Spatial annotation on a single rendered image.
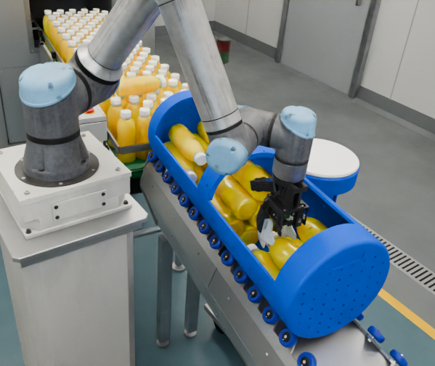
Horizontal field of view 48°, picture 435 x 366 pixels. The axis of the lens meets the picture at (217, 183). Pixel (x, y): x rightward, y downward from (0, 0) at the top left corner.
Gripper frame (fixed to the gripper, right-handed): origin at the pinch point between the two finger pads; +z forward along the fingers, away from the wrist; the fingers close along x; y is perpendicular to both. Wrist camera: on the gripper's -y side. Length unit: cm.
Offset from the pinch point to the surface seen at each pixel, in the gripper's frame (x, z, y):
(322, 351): 3.1, 17.7, 22.6
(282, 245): -1.4, -3.2, 6.3
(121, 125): -12, 5, -82
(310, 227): 8.9, -3.6, 3.3
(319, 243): -0.4, -11.6, 16.7
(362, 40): 291, 49, -281
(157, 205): -7, 25, -57
